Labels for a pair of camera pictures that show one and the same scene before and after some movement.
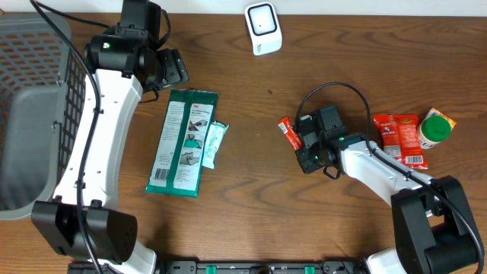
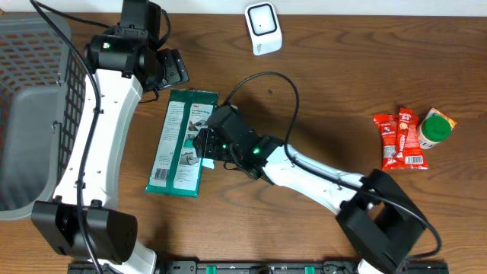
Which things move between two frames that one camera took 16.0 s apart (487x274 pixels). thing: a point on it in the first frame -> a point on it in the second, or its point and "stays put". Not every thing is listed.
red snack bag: [400, 137] stays put
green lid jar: [434, 130] stays put
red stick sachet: [287, 125] -> [405, 114]
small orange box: [432, 111] stays put
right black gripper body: [312, 159] -> [213, 148]
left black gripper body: [173, 70] stays put
